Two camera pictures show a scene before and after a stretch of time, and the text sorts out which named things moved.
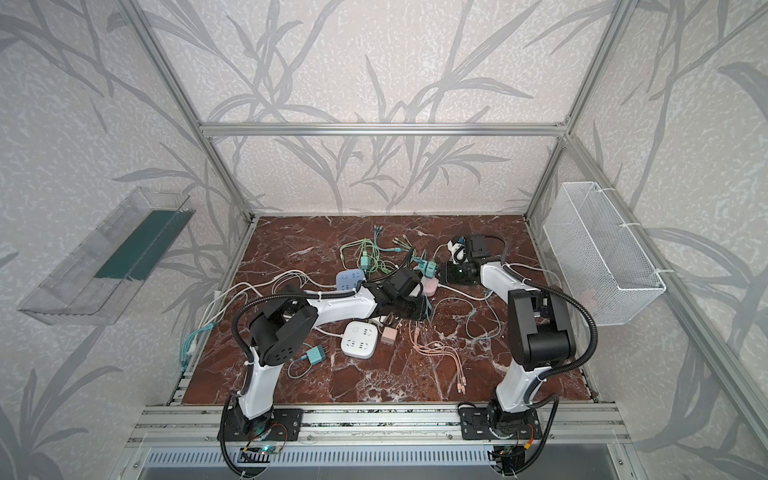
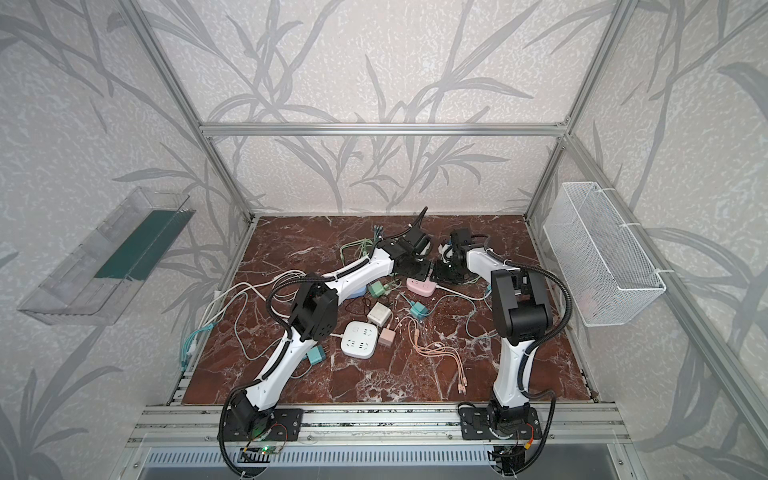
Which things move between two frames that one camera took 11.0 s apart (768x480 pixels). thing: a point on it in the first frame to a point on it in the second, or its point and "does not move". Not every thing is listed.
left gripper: (417, 299) to (414, 238)
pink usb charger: (388, 335) does not move
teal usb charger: (316, 355) does not move
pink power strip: (430, 286) does not move
